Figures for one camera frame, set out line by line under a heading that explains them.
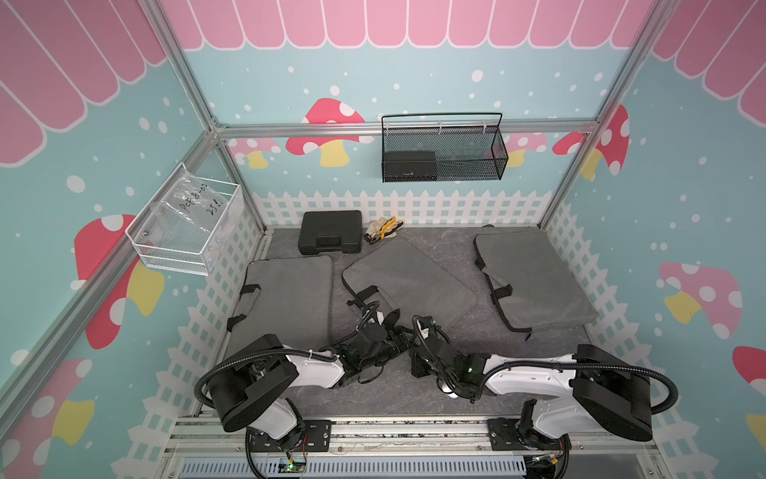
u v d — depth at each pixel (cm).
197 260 63
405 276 100
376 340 67
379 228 119
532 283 100
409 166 91
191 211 72
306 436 74
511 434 74
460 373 63
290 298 97
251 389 44
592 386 43
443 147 93
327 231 112
